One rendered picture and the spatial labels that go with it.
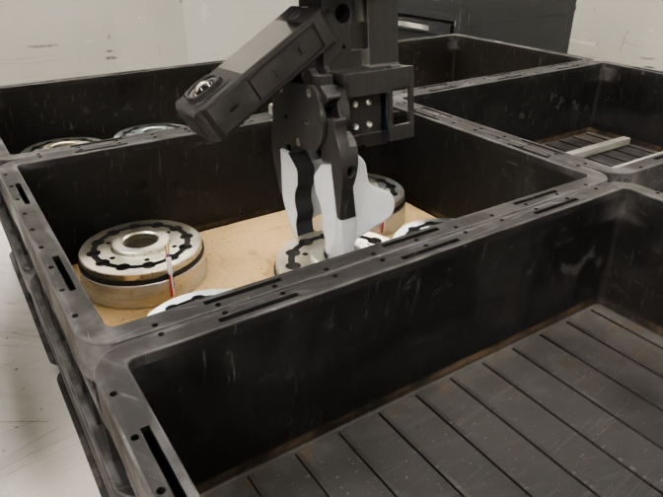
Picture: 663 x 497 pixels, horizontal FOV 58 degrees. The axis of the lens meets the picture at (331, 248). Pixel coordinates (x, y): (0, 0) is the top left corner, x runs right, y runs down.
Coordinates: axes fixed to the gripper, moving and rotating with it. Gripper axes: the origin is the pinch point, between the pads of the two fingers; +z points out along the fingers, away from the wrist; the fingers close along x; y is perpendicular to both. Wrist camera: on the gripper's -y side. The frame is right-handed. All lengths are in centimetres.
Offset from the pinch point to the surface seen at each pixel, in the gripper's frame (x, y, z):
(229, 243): 13.4, -1.9, 2.7
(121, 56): 326, 72, 4
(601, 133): 15, 59, 2
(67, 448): 10.6, -20.3, 16.2
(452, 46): 46, 58, -9
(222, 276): 7.9, -5.2, 3.3
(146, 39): 326, 87, -4
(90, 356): -11.2, -19.2, -3.6
